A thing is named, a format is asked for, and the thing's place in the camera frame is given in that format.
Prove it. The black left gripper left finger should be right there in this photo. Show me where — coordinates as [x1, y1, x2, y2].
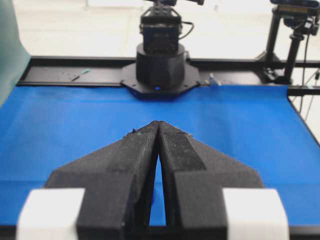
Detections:
[45, 121, 159, 240]

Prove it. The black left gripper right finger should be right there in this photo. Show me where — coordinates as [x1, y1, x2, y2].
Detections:
[158, 121, 264, 229]

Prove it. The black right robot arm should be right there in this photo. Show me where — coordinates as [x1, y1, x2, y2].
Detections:
[120, 0, 201, 95]

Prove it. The blue table mat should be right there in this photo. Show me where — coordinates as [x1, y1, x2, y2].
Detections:
[0, 85, 320, 226]

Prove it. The green backdrop curtain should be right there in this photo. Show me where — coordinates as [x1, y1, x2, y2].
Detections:
[0, 0, 31, 105]

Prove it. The black table frame rail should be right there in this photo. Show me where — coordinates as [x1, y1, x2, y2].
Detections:
[17, 56, 320, 97]

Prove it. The black camera stand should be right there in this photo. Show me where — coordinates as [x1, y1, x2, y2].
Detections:
[256, 0, 320, 85]

